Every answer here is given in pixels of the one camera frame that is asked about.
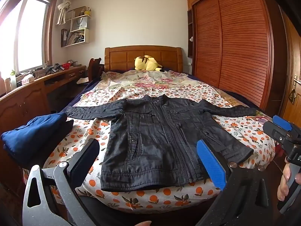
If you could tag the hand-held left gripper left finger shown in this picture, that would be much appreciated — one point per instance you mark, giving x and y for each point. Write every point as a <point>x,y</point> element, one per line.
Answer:
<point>85,156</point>

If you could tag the person's right hand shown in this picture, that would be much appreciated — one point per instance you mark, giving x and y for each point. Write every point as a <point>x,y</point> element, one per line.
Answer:
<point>285,171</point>

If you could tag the wooden desk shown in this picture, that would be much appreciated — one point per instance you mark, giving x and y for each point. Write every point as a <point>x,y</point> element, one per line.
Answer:
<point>23,103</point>

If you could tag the wooden slatted wardrobe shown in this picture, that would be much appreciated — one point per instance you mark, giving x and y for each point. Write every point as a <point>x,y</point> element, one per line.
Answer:
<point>235,40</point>

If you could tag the wooden door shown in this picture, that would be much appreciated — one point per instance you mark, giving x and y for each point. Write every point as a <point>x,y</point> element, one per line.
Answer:
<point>294,58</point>

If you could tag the tissue box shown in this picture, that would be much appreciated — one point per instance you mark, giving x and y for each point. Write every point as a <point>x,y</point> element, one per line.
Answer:
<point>27,79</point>

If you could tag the floral blanket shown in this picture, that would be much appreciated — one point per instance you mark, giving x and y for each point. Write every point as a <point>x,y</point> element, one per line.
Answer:
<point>141,82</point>

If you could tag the wooden chair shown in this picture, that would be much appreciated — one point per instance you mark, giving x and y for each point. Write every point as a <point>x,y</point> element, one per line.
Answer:
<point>93,68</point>

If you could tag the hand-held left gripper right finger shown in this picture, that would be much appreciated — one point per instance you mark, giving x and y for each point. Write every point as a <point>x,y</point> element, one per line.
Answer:
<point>211,167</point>

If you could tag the orange print bed sheet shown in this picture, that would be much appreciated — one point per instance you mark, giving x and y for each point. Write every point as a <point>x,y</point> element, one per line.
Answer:
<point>247,133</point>

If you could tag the yellow plush toy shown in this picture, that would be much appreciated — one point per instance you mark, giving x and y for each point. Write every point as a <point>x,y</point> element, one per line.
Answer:
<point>145,63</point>

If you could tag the wooden headboard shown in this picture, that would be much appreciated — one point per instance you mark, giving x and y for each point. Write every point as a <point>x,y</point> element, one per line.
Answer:
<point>122,58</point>

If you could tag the black jacket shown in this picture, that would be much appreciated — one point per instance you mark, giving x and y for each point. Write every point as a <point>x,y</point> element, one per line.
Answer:
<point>152,134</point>

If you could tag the person's left hand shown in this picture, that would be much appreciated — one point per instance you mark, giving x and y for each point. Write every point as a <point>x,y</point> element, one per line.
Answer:
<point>141,223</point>

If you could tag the folded blue clothes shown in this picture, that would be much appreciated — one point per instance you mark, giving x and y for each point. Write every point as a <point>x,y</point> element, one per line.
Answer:
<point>35,131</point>

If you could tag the window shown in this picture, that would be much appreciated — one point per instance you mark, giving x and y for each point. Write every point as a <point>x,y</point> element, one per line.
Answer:
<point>28,33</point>

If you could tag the red object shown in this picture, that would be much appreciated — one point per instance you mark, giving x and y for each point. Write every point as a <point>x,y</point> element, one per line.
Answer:
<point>66,66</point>

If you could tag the tied cream curtain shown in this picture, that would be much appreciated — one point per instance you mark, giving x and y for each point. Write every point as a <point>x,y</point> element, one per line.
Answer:
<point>63,9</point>

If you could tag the dark wooden side shelf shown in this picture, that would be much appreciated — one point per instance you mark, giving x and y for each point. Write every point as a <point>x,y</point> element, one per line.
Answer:
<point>190,28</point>

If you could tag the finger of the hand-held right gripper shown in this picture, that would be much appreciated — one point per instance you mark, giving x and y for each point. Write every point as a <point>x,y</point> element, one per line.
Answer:
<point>274,131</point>
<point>282,122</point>

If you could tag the white wall shelf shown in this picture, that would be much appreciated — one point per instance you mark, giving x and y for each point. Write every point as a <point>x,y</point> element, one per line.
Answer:
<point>80,37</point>

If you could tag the white paper bag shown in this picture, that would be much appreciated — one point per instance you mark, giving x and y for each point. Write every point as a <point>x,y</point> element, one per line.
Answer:
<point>79,24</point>

